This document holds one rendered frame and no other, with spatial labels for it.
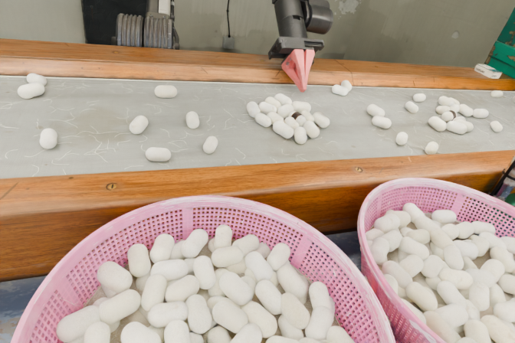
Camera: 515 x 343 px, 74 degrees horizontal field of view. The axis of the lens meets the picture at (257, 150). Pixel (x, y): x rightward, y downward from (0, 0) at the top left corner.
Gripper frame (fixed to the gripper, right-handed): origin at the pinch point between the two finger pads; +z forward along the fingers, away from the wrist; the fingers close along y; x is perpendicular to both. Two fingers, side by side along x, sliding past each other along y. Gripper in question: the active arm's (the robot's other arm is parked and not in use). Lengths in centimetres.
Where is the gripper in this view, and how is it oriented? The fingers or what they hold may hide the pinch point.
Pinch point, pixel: (303, 86)
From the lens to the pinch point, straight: 70.6
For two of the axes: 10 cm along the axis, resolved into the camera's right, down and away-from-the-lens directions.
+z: 1.4, 9.6, -2.5
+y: 9.4, -0.5, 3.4
